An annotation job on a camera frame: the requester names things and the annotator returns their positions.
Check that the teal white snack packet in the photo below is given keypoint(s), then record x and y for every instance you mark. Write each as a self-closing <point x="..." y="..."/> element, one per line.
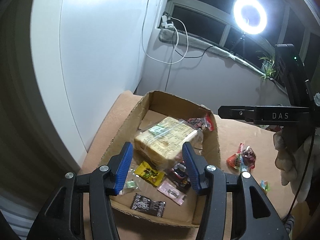
<point x="244" y="164"/>

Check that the black light tripod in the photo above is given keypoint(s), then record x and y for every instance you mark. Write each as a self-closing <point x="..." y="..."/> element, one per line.
<point x="241" y="41"/>

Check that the white ring light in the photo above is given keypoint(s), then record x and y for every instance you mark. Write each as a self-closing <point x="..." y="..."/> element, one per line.
<point x="250" y="16"/>

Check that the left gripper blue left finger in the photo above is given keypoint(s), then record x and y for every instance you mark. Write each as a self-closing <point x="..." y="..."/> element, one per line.
<point x="62" y="216"/>

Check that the white power strip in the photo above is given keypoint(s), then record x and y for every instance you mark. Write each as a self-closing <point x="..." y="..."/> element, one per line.
<point x="166" y="22"/>

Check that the green jelly cup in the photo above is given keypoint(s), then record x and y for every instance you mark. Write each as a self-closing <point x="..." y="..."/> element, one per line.
<point x="265" y="186"/>

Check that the green potted plant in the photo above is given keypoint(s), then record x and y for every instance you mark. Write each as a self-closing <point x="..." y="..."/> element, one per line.
<point x="268" y="67"/>

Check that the red dates clear bag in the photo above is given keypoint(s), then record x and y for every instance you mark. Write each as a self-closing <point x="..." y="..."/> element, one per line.
<point x="233" y="161"/>

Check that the packaged sliced bread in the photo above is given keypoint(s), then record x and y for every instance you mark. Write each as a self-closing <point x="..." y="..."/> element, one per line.
<point x="162" y="143"/>

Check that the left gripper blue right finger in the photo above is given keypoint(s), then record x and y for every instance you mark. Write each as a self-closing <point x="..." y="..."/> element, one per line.
<point x="253" y="215"/>

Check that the brown snickers bar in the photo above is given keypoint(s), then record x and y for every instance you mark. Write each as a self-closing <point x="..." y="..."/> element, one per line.
<point x="178" y="175"/>

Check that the brown cardboard box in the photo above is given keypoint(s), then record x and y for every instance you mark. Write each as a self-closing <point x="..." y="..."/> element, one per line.
<point x="151" y="109"/>

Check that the gloved right hand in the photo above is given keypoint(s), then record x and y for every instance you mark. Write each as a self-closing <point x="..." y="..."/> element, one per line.
<point x="297" y="164"/>

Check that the pale green candy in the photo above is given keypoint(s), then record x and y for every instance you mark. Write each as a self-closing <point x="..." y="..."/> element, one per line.
<point x="130" y="186"/>

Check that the pink snack packet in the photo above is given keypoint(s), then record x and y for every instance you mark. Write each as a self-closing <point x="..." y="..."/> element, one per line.
<point x="167" y="189"/>

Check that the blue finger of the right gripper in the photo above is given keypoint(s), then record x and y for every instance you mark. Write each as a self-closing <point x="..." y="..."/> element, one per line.
<point x="244" y="113"/>

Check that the dark red snack bag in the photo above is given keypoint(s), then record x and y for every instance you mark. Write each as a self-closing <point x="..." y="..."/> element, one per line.
<point x="202" y="123"/>

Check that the yellow snack packet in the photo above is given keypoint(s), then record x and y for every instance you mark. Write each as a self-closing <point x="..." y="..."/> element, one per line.
<point x="145" y="171"/>

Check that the black white candy packet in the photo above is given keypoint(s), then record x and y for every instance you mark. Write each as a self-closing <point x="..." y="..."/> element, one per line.
<point x="148" y="206"/>

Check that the grey window sill cloth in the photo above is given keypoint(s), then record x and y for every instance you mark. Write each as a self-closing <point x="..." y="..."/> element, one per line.
<point x="171" y="37"/>

